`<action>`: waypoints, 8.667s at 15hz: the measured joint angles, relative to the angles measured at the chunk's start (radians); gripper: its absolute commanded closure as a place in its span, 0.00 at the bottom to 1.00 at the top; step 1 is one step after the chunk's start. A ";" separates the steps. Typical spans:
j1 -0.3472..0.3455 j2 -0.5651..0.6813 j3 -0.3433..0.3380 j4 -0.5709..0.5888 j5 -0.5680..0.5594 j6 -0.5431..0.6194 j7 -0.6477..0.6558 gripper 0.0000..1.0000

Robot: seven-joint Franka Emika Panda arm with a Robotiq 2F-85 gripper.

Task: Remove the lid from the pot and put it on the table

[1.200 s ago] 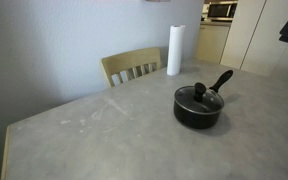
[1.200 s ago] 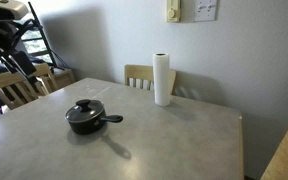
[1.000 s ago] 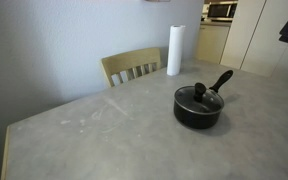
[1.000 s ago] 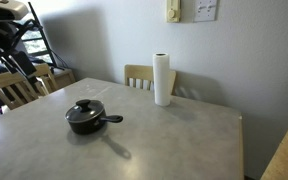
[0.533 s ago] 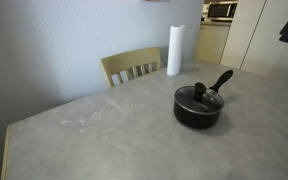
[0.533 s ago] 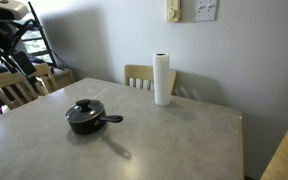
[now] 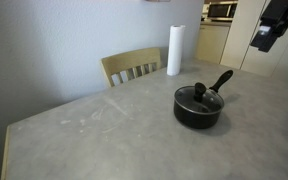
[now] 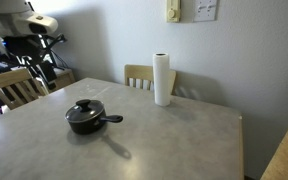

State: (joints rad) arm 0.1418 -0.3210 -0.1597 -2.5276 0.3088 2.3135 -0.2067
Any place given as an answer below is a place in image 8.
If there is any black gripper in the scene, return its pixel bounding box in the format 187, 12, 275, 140
3, 34, 57, 90

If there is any glass pot lid black knob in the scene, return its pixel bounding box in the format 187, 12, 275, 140
64, 98, 105, 124

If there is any small wooden cabinet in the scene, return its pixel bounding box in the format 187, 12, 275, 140
46, 67, 76, 93

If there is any light wooden slat chair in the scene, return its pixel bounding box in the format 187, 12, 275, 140
0, 67, 50, 111
123, 64, 178, 96

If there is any white paper towel roll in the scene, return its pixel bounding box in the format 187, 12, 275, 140
152, 52, 172, 107

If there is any wooden counter top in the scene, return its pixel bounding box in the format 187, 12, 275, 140
259, 103, 288, 180

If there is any black pot with handle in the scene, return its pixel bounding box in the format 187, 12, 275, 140
65, 113, 124, 136

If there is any beige wall thermostat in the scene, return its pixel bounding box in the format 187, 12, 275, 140
165, 0, 182, 24

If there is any white light switch plate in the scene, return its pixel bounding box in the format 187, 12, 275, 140
193, 0, 218, 23

